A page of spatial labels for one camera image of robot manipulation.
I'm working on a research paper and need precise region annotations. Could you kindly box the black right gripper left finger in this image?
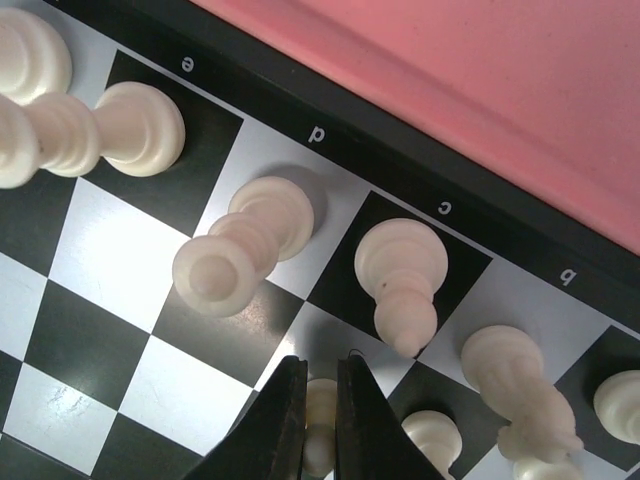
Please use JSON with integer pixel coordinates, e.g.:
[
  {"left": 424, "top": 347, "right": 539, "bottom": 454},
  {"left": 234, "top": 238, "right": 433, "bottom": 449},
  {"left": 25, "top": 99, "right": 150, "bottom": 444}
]
[{"left": 185, "top": 355, "right": 308, "bottom": 480}]

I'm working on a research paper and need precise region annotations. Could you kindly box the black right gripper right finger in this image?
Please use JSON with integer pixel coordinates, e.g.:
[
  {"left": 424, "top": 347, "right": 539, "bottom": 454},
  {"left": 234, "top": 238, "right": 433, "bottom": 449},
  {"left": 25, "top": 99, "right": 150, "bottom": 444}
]
[{"left": 334, "top": 355, "right": 442, "bottom": 480}]

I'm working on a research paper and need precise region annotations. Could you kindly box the white pawn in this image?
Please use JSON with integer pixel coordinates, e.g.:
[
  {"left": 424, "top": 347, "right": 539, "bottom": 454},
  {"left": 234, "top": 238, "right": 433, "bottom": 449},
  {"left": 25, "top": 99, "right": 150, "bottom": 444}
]
[
  {"left": 302, "top": 378, "right": 337, "bottom": 478},
  {"left": 401, "top": 410, "right": 463, "bottom": 479}
]

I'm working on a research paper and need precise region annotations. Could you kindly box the white bishop piece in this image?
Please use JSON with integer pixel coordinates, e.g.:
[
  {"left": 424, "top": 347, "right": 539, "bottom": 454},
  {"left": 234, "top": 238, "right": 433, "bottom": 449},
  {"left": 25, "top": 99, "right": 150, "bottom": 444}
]
[
  {"left": 354, "top": 218, "right": 448, "bottom": 358},
  {"left": 1, "top": 7, "right": 73, "bottom": 105}
]

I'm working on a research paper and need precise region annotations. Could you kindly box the white queen piece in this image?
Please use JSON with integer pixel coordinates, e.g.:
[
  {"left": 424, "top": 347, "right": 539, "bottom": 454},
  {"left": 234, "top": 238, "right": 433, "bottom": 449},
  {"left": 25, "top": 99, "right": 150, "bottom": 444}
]
[{"left": 172, "top": 176, "right": 315, "bottom": 318}]

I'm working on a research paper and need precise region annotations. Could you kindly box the white king piece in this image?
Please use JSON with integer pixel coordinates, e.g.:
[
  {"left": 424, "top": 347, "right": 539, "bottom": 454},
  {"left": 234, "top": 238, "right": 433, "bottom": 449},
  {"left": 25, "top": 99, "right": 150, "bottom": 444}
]
[{"left": 1, "top": 81, "right": 186, "bottom": 189}]

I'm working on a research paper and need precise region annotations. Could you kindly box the white pawn beside gripper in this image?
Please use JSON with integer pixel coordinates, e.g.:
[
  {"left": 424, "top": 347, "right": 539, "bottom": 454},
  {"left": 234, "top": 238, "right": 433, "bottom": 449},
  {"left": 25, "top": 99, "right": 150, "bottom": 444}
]
[{"left": 401, "top": 410, "right": 463, "bottom": 479}]

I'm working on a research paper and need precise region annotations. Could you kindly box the black and grey chessboard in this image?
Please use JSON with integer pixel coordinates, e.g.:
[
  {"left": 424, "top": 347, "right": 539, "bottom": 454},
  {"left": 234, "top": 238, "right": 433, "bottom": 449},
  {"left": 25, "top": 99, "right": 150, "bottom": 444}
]
[{"left": 1, "top": 1, "right": 639, "bottom": 479}]

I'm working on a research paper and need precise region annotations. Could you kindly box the pink piece tray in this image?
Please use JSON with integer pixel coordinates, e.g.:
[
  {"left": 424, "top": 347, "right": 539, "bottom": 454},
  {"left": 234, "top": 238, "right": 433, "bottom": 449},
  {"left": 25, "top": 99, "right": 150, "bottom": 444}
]
[{"left": 203, "top": 1, "right": 639, "bottom": 251}]

